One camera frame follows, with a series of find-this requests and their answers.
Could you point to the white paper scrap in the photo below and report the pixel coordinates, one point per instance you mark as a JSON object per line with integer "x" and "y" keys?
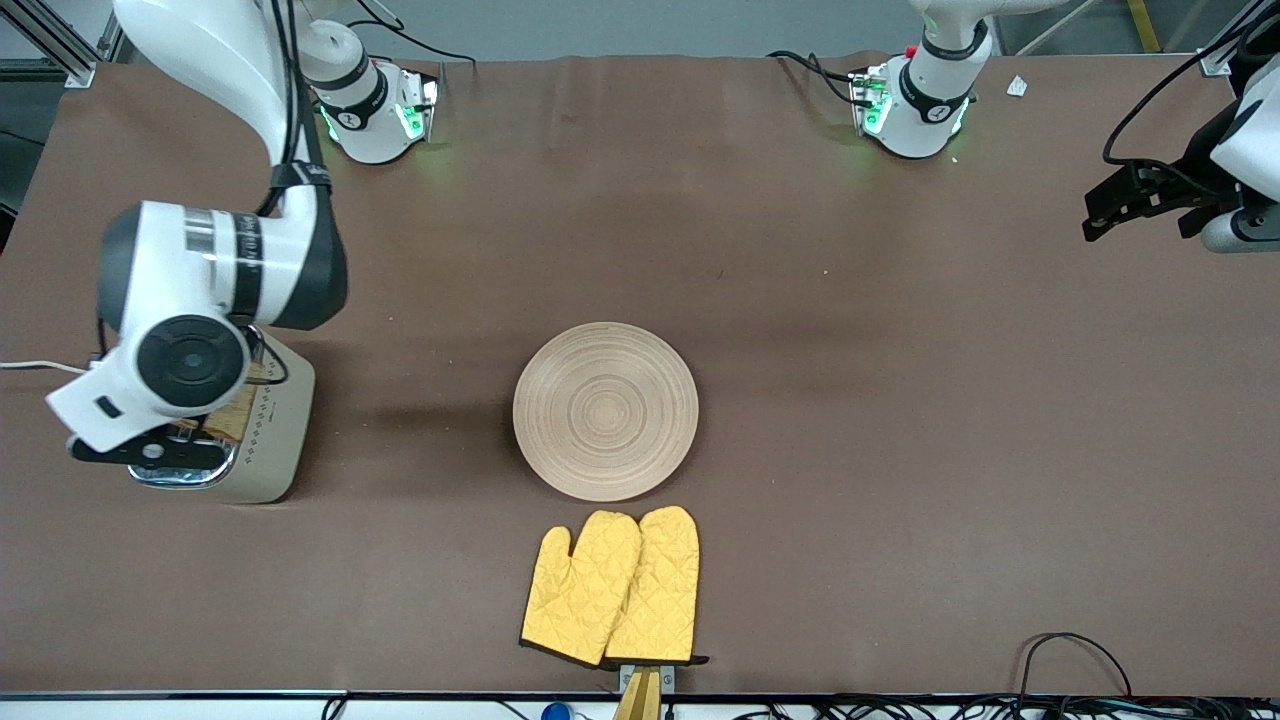
{"x": 1017, "y": 86}

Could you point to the wooden stick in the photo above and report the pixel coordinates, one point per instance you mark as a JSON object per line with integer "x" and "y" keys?
{"x": 640, "y": 700}

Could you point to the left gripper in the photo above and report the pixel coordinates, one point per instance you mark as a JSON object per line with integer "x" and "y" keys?
{"x": 1192, "y": 172}

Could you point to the brown bread slice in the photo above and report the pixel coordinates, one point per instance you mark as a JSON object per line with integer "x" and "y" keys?
{"x": 228, "y": 418}

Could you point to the yellow quilted oven mitt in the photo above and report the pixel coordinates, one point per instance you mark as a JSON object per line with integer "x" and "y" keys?
{"x": 660, "y": 590}
{"x": 575, "y": 590}

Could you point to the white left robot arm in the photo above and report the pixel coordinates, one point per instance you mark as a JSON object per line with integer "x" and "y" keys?
{"x": 925, "y": 110}

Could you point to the aluminium frame profile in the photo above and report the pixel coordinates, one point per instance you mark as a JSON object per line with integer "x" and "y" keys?
{"x": 55, "y": 45}
{"x": 1235, "y": 40}

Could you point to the small metal bracket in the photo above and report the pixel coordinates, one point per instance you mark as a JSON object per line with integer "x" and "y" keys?
{"x": 668, "y": 678}

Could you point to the round wooden plate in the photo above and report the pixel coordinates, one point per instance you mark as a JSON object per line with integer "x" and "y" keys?
{"x": 605, "y": 410}

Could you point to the blue round cap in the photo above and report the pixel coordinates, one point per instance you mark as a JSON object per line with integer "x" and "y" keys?
{"x": 555, "y": 712}

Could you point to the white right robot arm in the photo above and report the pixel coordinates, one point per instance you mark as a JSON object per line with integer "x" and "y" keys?
{"x": 160, "y": 250}

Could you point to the cream and chrome toaster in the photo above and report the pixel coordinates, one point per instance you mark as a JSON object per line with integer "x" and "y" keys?
{"x": 280, "y": 430}

